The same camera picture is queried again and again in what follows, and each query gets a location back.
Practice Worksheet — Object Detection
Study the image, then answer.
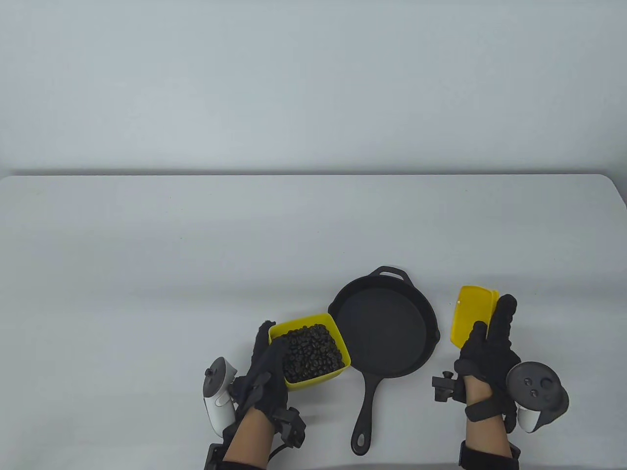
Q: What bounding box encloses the person's left forearm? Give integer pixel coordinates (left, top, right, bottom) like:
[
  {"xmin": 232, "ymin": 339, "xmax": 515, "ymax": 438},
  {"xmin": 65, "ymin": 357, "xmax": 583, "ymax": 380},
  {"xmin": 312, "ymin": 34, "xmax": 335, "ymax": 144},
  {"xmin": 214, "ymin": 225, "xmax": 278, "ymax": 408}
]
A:
[{"xmin": 223, "ymin": 406, "xmax": 276, "ymax": 463}]

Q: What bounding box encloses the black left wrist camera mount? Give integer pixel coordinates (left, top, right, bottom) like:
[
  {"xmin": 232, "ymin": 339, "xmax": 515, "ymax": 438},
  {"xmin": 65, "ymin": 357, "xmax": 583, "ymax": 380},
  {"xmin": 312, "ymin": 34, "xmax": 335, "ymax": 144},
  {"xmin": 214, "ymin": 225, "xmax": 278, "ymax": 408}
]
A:
[{"xmin": 272, "ymin": 408, "xmax": 308, "ymax": 448}]

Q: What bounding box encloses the heap of coffee beans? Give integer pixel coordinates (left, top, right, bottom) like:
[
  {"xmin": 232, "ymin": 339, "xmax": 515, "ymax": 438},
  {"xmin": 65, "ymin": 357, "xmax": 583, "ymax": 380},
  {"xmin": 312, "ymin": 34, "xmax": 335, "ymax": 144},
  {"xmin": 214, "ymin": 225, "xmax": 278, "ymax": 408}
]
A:
[{"xmin": 282, "ymin": 324, "xmax": 345, "ymax": 384}]

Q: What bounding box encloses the yellow container lid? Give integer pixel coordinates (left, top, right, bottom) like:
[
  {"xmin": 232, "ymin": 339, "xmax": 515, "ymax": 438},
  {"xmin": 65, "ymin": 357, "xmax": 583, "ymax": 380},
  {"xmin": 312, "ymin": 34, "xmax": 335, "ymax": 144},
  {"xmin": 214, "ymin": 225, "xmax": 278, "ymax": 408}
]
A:
[{"xmin": 450, "ymin": 285, "xmax": 500, "ymax": 349}]

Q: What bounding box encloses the person's left hand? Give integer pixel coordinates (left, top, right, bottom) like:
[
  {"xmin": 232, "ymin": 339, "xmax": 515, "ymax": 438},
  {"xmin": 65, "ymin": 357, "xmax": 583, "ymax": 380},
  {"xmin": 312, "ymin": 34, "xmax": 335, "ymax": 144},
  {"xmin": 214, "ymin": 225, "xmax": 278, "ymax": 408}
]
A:
[{"xmin": 230, "ymin": 321, "xmax": 290, "ymax": 426}]

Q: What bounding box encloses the black right forearm band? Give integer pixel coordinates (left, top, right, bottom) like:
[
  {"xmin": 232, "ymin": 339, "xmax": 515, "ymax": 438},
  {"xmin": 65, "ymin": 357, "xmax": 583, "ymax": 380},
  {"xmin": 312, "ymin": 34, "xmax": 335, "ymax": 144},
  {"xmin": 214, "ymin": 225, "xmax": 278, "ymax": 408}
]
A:
[{"xmin": 459, "ymin": 440, "xmax": 521, "ymax": 470}]

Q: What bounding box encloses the person's right hand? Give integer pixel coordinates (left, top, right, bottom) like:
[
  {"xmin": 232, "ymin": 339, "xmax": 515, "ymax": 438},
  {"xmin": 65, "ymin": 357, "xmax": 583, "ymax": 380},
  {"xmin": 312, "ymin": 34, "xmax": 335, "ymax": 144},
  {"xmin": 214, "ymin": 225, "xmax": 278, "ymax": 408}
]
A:
[{"xmin": 454, "ymin": 294, "xmax": 521, "ymax": 434}]

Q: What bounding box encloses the white left hand controller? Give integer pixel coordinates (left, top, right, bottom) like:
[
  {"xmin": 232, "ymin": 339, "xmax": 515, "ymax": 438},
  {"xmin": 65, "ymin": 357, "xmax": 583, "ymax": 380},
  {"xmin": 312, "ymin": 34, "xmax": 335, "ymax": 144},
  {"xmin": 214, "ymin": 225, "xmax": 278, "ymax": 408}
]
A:
[{"xmin": 203, "ymin": 357, "xmax": 239, "ymax": 439}]

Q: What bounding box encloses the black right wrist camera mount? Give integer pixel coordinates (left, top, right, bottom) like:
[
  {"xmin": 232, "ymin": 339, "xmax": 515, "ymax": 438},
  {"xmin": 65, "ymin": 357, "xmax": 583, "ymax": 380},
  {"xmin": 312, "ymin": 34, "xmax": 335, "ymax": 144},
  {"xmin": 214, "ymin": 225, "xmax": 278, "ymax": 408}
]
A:
[{"xmin": 432, "ymin": 371, "xmax": 466, "ymax": 403}]

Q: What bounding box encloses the yellow plastic container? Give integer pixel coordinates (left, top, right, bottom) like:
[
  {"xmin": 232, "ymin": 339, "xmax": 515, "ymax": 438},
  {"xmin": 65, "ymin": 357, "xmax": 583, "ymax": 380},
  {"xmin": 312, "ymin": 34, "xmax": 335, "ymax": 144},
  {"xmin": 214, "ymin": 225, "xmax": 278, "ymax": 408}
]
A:
[{"xmin": 268, "ymin": 313, "xmax": 352, "ymax": 391}]

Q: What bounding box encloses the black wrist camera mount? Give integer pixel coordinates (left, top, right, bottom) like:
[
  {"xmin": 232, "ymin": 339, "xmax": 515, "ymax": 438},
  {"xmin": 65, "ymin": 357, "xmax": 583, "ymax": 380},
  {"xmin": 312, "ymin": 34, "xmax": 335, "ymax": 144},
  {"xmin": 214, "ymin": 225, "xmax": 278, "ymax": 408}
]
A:
[
  {"xmin": 272, "ymin": 408, "xmax": 308, "ymax": 448},
  {"xmin": 432, "ymin": 371, "xmax": 466, "ymax": 403}
]

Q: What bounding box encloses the white right hand controller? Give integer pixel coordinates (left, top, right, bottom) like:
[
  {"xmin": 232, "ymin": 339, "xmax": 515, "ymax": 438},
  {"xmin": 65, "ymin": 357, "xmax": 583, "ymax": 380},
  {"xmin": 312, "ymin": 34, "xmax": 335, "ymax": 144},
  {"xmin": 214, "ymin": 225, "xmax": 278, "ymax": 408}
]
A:
[{"xmin": 506, "ymin": 361, "xmax": 570, "ymax": 434}]

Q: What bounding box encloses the white hand controller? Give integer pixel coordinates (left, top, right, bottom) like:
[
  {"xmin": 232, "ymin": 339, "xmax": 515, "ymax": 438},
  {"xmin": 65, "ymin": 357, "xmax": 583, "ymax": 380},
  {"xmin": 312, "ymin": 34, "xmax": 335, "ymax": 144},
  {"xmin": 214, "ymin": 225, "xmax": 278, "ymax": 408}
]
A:
[
  {"xmin": 506, "ymin": 361, "xmax": 570, "ymax": 434},
  {"xmin": 203, "ymin": 357, "xmax": 239, "ymax": 439}
]

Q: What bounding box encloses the black cast iron frying pan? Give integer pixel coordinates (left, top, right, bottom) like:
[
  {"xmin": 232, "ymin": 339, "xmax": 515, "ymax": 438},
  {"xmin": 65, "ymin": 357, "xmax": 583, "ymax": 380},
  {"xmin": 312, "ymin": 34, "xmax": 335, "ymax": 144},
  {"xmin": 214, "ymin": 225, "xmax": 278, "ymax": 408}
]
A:
[{"xmin": 327, "ymin": 266, "xmax": 440, "ymax": 456}]

